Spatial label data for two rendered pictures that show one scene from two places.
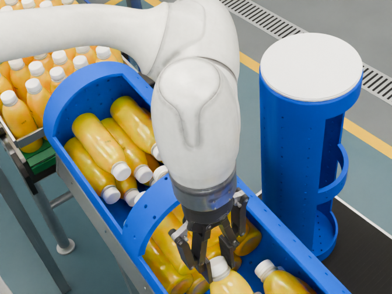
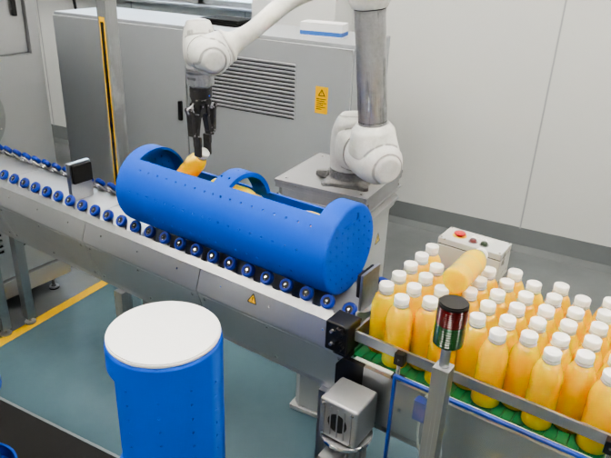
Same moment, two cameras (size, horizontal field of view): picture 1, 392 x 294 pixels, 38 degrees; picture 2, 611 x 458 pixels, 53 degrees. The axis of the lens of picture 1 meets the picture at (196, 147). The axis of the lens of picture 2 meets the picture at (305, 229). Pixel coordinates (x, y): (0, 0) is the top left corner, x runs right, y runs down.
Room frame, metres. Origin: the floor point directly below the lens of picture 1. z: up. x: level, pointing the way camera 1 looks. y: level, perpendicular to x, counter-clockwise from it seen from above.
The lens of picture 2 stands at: (2.43, -0.66, 1.91)
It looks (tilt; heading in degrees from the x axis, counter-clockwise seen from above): 25 degrees down; 151
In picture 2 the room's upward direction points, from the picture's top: 2 degrees clockwise
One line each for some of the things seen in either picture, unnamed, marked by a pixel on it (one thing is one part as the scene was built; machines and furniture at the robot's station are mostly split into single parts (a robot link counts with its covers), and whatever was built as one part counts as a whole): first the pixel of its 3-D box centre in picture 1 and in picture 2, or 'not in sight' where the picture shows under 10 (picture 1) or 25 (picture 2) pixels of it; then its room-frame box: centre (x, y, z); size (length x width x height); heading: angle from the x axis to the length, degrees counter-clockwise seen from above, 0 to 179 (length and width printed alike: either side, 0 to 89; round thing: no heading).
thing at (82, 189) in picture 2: not in sight; (81, 180); (-0.06, -0.34, 1.00); 0.10 x 0.04 x 0.15; 118
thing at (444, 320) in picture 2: not in sight; (452, 313); (1.63, 0.13, 1.23); 0.06 x 0.06 x 0.04
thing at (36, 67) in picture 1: (35, 67); (436, 268); (1.26, 0.41, 1.09); 0.04 x 0.04 x 0.02
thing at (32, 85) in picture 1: (32, 85); (421, 256); (1.19, 0.41, 1.09); 0.04 x 0.04 x 0.02
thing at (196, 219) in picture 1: (207, 206); (201, 100); (0.48, 0.00, 1.42); 0.08 x 0.07 x 0.09; 118
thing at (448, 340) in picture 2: not in sight; (449, 332); (1.63, 0.13, 1.18); 0.06 x 0.06 x 0.05
